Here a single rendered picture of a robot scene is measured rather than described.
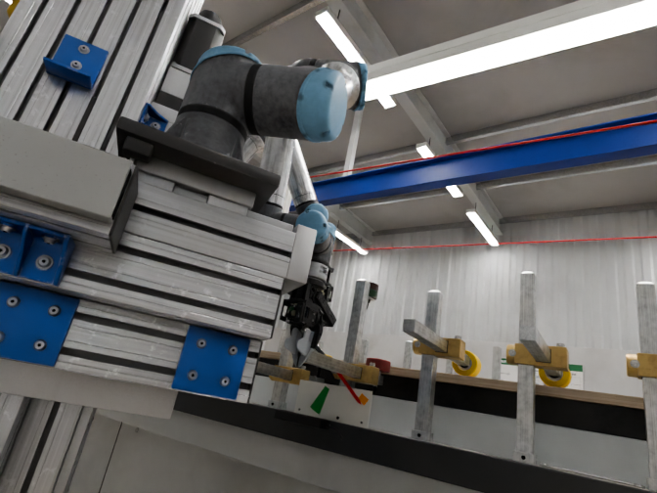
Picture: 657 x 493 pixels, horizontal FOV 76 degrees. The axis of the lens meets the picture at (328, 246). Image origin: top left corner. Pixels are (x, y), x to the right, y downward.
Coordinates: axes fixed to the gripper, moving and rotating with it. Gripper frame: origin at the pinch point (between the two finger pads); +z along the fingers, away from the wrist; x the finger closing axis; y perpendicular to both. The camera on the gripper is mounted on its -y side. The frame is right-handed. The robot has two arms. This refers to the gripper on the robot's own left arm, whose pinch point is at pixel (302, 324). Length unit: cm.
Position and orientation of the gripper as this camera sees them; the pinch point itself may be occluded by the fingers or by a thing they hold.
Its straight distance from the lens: 139.5
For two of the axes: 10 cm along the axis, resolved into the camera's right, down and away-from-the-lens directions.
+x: 5.2, 3.8, 7.6
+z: -1.7, 9.2, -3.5
